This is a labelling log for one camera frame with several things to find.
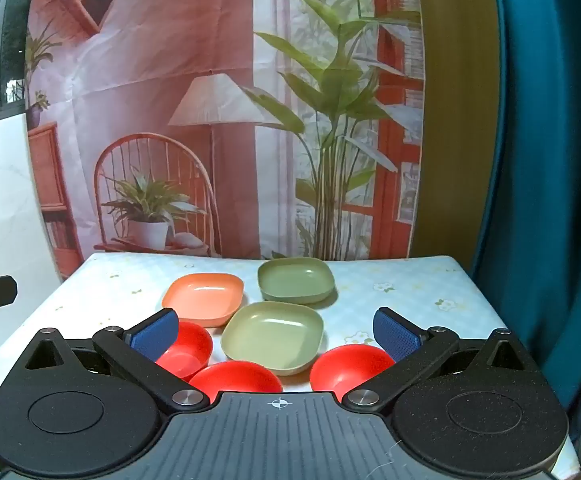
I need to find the light green plate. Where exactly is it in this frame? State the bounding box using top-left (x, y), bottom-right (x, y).
top-left (220, 302), bottom-right (326, 377)

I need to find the dark green plate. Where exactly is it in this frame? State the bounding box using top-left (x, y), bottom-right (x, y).
top-left (257, 257), bottom-right (335, 307)

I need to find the floral tablecloth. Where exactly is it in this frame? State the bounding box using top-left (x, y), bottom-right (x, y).
top-left (0, 252), bottom-right (581, 480)

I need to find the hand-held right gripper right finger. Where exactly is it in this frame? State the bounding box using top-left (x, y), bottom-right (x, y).
top-left (341, 306), bottom-right (539, 413)

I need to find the printed backdrop cloth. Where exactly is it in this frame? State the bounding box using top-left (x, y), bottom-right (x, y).
top-left (24, 0), bottom-right (426, 281)

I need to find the orange plate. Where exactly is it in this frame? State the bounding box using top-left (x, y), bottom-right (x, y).
top-left (162, 273), bottom-right (245, 328)

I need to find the red bowl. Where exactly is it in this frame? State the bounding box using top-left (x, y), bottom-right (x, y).
top-left (309, 345), bottom-right (396, 394)
top-left (189, 361), bottom-right (284, 404)
top-left (155, 322), bottom-right (214, 381)

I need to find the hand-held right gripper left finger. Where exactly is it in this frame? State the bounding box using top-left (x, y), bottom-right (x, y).
top-left (20, 308), bottom-right (210, 413)

